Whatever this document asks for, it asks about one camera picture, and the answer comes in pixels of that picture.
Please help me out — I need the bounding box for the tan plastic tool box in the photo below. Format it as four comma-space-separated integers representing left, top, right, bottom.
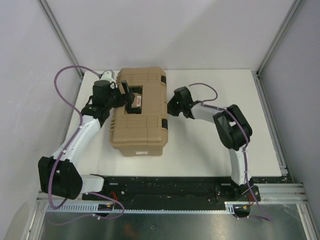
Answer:
109, 67, 168, 157

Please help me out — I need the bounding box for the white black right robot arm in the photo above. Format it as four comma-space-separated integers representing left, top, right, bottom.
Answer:
167, 86, 253, 201

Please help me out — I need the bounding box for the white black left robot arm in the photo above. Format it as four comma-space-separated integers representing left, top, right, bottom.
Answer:
38, 80, 135, 200

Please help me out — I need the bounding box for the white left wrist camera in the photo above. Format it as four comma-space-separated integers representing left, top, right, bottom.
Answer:
99, 70, 116, 83

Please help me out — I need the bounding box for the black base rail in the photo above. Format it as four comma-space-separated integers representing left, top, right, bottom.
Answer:
51, 174, 262, 204

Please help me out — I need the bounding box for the aluminium left corner post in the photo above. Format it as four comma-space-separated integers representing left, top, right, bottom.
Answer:
37, 0, 79, 65

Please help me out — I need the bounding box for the aluminium corner post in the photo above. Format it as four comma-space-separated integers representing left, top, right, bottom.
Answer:
37, 0, 79, 65
256, 0, 305, 77

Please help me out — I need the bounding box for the aluminium frame rail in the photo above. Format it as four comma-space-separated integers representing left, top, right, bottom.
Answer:
37, 182, 308, 218

